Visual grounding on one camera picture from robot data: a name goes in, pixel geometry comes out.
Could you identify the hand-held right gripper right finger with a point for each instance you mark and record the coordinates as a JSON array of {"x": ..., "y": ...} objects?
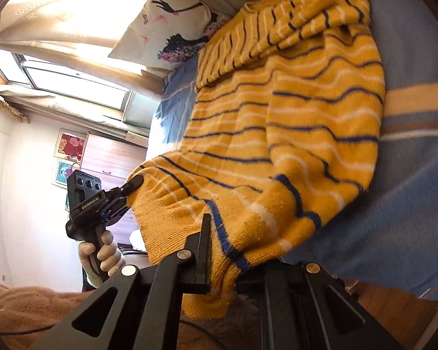
[{"x": 284, "y": 299}]

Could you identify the person's left hand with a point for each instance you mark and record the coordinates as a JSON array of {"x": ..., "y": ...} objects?
[{"x": 107, "y": 257}]

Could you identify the blue bed sheet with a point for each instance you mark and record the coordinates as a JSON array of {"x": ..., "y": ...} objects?
[{"x": 405, "y": 207}]

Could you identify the teal picture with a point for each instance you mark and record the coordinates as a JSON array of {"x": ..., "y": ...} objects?
[{"x": 64, "y": 172}]

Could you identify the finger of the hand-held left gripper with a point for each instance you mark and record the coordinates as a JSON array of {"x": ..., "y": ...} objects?
[
  {"x": 129, "y": 186},
  {"x": 116, "y": 215}
]

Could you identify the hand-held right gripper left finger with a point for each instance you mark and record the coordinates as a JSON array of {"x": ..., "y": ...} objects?
[{"x": 204, "y": 251}]

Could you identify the window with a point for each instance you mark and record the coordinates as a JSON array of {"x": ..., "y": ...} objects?
[{"x": 76, "y": 84}]

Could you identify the bird print pillow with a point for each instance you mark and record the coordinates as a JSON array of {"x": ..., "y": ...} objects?
[{"x": 160, "y": 25}]

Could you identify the yellow striped sweater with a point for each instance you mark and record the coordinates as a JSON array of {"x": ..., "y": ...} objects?
[{"x": 277, "y": 135}]

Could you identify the wooden cabinet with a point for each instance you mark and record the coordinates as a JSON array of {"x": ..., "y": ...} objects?
[{"x": 102, "y": 156}]

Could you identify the red rose picture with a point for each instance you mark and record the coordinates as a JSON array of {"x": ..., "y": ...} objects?
[{"x": 70, "y": 145}]

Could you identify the brown fluffy blanket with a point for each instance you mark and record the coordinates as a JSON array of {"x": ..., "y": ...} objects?
[{"x": 40, "y": 306}]

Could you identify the beige curtain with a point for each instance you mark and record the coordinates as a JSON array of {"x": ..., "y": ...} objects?
[{"x": 58, "y": 14}]

